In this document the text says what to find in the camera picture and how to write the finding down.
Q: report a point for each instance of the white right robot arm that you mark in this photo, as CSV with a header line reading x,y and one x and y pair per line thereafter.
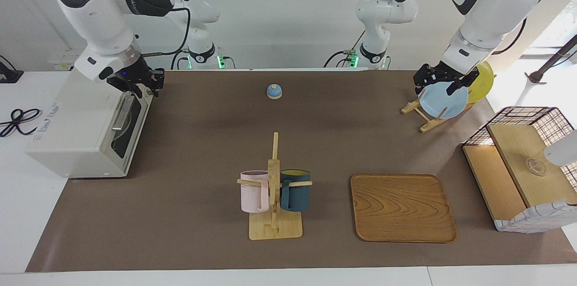
x,y
99,11

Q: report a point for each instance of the white checked cloth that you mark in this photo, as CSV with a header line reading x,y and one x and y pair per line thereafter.
x,y
536,220

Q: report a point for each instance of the small blue dome bell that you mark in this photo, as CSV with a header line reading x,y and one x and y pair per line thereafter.
x,y
274,92

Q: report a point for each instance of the small clear glass dish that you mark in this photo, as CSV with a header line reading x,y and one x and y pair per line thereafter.
x,y
536,166

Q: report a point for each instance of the brown wooden tray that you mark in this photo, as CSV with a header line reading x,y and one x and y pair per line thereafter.
x,y
401,207

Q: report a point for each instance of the wooden plate rack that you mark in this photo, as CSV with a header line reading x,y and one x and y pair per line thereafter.
x,y
432,124

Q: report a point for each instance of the pink mug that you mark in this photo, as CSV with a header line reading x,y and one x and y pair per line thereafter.
x,y
252,193

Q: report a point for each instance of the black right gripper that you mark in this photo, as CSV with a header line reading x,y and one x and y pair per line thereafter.
x,y
135,74

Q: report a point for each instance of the dark blue mug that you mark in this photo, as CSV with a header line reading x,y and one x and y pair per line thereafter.
x,y
297,196

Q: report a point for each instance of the white rounded object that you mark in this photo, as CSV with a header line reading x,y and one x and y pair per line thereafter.
x,y
563,151

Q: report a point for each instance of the white toaster oven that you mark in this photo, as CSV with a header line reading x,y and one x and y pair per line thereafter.
x,y
72,119

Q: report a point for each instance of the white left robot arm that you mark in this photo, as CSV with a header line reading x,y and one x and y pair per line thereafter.
x,y
489,6

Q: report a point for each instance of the brown table mat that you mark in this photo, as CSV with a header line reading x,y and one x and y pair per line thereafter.
x,y
180,214

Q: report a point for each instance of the light blue plate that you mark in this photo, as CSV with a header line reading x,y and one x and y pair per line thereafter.
x,y
444,103

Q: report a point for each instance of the yellow plate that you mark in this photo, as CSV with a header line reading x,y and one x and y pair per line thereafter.
x,y
482,83

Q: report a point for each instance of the white power strip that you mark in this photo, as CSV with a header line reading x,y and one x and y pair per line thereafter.
x,y
61,64

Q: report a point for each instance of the black stand base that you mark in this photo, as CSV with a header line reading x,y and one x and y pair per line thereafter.
x,y
9,75

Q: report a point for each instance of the light wooden shelf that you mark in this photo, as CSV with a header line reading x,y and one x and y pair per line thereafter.
x,y
518,146

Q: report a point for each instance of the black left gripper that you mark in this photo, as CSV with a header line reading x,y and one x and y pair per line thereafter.
x,y
444,73

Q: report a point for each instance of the wooden mug rack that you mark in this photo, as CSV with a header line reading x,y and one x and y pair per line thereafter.
x,y
274,227

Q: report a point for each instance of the black tripod pole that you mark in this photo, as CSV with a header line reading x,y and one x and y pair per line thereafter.
x,y
552,61

